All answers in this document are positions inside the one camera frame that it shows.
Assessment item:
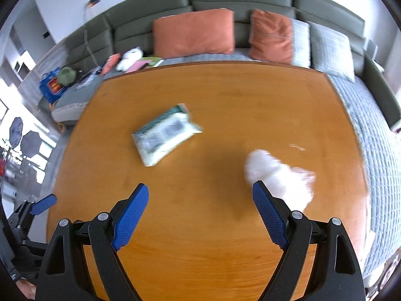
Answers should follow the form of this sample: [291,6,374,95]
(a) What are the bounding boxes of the light grey pillow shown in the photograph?
[308,22,356,83]
[291,19,312,68]

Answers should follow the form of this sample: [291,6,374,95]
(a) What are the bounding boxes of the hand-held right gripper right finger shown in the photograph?
[252,180,366,301]

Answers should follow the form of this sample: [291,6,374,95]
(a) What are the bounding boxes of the white plush toy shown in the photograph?
[116,47,143,71]

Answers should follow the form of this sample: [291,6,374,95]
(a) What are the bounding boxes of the patterned knit blanket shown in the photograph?
[366,247,399,299]

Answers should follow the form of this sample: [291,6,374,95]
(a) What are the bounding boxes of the orange pillow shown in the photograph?
[249,9,294,65]
[152,8,236,59]

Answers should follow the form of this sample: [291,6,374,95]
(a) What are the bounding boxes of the pink book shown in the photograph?
[125,60,148,74]

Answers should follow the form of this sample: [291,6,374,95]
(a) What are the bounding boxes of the green hat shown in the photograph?
[56,66,77,85]

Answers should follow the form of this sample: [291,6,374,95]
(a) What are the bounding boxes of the grey quilted blanket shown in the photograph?
[51,51,401,280]

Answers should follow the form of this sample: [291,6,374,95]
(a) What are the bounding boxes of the wet wipe packet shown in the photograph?
[132,103,204,167]

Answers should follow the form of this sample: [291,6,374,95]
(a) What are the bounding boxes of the clear plastic packet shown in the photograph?
[74,68,103,89]

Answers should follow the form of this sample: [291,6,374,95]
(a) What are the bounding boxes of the green book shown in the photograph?
[141,57,164,68]

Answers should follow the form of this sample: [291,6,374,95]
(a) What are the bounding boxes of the white tissue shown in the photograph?
[244,149,316,212]

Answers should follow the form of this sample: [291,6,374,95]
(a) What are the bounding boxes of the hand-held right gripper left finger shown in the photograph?
[35,183,150,301]

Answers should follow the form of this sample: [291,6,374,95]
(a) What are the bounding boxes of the blue printed bag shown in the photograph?
[40,67,68,103]

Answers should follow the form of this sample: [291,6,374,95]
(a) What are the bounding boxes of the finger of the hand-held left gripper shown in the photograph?
[13,194,58,226]

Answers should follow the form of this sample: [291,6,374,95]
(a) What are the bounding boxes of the dark open umbrella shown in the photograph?
[20,130,43,158]
[8,116,24,146]

